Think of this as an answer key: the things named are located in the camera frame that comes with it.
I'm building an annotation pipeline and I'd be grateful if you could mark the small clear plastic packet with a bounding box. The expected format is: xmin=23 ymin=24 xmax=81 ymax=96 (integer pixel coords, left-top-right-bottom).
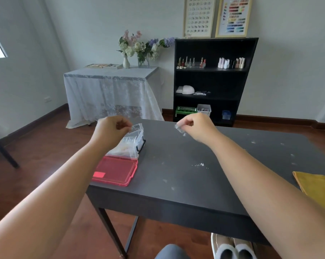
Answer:
xmin=174 ymin=124 xmax=188 ymax=137

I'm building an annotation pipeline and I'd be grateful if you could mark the white nail lamp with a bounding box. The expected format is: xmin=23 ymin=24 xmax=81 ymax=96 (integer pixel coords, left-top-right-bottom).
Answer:
xmin=176 ymin=85 xmax=195 ymax=95

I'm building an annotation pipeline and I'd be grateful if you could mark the red plastic storage box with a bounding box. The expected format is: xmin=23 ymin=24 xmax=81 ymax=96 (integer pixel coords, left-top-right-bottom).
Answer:
xmin=91 ymin=155 xmax=139 ymax=187

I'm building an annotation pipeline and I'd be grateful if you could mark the person's right forearm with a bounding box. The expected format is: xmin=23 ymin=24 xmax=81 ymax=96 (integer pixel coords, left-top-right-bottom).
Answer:
xmin=209 ymin=131 xmax=325 ymax=259

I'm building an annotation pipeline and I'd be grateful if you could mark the black wire stand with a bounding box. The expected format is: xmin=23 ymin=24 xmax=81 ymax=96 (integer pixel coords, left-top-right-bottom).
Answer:
xmin=134 ymin=137 xmax=146 ymax=159

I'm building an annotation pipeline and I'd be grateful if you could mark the person's left hand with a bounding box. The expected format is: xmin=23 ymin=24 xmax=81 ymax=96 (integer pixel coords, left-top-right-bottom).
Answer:
xmin=93 ymin=115 xmax=133 ymax=149

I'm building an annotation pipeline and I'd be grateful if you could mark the row of nail polish bottles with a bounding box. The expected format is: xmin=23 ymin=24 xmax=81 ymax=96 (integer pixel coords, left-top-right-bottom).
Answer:
xmin=177 ymin=57 xmax=207 ymax=70

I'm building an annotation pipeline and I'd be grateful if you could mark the flat wooden display tray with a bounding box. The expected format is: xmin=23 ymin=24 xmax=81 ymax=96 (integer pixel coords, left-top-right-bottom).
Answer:
xmin=84 ymin=63 xmax=124 ymax=70

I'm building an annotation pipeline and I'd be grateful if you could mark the glass vase with flowers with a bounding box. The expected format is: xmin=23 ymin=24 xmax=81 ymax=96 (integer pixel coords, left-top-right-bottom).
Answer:
xmin=134 ymin=37 xmax=176 ymax=69

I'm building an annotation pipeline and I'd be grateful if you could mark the person's right hand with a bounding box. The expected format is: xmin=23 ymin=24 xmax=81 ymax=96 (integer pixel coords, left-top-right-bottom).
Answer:
xmin=176 ymin=113 xmax=223 ymax=145

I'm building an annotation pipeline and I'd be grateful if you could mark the framed nail sample chart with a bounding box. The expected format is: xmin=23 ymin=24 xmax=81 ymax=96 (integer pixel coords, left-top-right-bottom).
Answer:
xmin=183 ymin=0 xmax=217 ymax=39

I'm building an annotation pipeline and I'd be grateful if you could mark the white lace tablecloth table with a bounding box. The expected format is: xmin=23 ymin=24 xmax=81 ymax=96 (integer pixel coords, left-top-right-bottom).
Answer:
xmin=63 ymin=66 xmax=165 ymax=129

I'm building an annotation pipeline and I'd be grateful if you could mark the black bookshelf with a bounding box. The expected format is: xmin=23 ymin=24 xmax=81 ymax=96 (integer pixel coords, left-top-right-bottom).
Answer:
xmin=173 ymin=37 xmax=259 ymax=128

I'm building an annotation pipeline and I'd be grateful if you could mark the person's grey trouser leg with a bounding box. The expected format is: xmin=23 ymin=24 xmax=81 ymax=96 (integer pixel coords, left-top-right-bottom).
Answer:
xmin=154 ymin=244 xmax=190 ymax=259

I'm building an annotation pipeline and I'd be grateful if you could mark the white slip-on shoe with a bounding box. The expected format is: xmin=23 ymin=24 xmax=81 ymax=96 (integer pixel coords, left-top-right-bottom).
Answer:
xmin=211 ymin=233 xmax=237 ymax=259
xmin=232 ymin=237 xmax=258 ymax=259

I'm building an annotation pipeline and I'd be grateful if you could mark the person's left forearm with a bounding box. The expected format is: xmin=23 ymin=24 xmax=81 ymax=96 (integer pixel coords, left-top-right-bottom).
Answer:
xmin=0 ymin=136 xmax=110 ymax=259

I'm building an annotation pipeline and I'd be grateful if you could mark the yellow cloth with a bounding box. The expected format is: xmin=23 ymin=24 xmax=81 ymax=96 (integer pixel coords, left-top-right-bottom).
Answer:
xmin=292 ymin=171 xmax=325 ymax=214

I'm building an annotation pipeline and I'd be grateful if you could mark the clear plastic bag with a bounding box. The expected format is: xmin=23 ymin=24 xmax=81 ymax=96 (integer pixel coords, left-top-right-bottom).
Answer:
xmin=105 ymin=123 xmax=145 ymax=160

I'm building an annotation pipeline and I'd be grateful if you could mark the black desk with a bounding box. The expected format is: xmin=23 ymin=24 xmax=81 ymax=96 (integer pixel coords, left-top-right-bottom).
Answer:
xmin=86 ymin=118 xmax=325 ymax=258

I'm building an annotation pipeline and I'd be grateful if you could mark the white vase with flowers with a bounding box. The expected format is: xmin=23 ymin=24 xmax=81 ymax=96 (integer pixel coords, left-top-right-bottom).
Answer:
xmin=117 ymin=30 xmax=143 ymax=69

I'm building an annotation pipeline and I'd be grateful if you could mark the framed nail colour chart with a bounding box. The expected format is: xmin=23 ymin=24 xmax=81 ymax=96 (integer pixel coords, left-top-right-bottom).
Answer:
xmin=215 ymin=0 xmax=253 ymax=38

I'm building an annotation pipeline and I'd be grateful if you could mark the row of white bottles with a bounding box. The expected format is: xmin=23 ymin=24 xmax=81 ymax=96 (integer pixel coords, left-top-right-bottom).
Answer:
xmin=218 ymin=57 xmax=246 ymax=69

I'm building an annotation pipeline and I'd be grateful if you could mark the white plastic bin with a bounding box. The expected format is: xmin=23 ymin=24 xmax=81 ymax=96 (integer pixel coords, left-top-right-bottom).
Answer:
xmin=197 ymin=104 xmax=212 ymax=118

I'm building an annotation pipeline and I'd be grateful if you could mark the black furniture leg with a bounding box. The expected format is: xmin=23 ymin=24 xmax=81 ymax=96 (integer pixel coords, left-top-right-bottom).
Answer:
xmin=0 ymin=131 xmax=20 ymax=169

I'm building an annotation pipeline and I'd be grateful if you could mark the green rack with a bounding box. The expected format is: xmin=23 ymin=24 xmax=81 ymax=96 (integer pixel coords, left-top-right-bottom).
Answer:
xmin=175 ymin=106 xmax=198 ymax=117

